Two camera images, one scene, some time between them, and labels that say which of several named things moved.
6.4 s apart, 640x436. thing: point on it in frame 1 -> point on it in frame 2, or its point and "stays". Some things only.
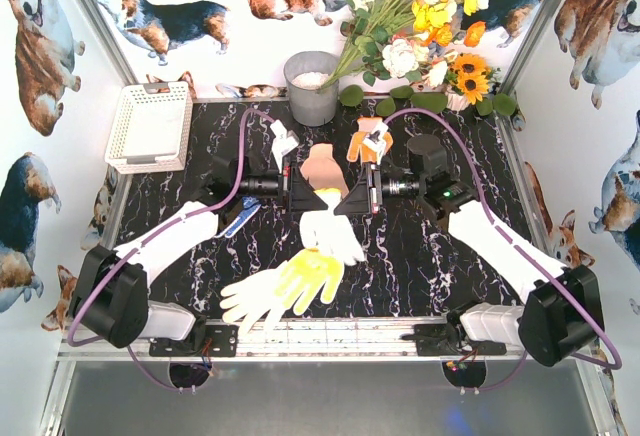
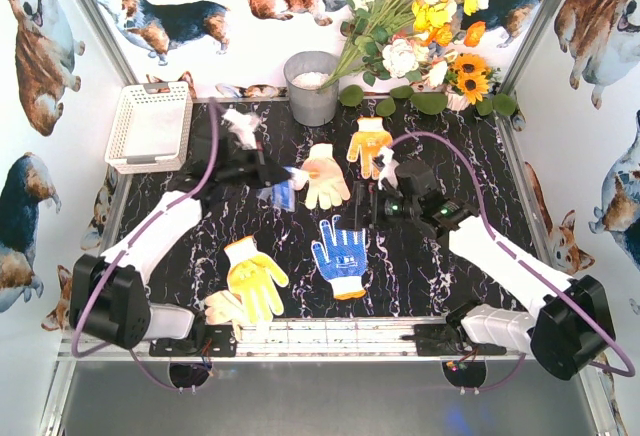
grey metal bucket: x=303 y=73 stays
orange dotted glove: x=357 y=146 stays
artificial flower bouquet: x=409 y=13 stays
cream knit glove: x=323 y=172 stays
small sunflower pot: x=470 y=80 stays
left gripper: x=288 y=188 -> x=261 y=169
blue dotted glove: x=250 y=206 -> x=342 y=258
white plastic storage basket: x=151 y=129 stays
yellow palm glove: x=304 y=275 -> x=250 y=275
